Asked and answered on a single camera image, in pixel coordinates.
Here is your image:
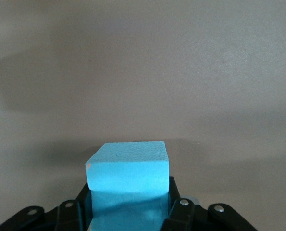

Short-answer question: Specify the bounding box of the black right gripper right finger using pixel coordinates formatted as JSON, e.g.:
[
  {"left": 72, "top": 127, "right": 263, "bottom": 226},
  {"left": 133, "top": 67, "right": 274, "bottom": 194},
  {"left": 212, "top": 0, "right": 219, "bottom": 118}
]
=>
[{"left": 162, "top": 176, "right": 254, "bottom": 231}]

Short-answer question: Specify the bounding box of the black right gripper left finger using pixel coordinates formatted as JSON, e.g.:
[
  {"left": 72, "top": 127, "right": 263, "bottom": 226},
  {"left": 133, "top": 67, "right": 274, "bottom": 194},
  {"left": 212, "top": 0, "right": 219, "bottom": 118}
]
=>
[{"left": 0, "top": 182, "right": 93, "bottom": 231}]

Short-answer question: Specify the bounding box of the light blue foam block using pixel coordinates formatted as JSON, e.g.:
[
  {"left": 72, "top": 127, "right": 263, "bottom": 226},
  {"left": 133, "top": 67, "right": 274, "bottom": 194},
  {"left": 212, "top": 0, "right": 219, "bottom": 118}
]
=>
[{"left": 85, "top": 141, "right": 170, "bottom": 231}]

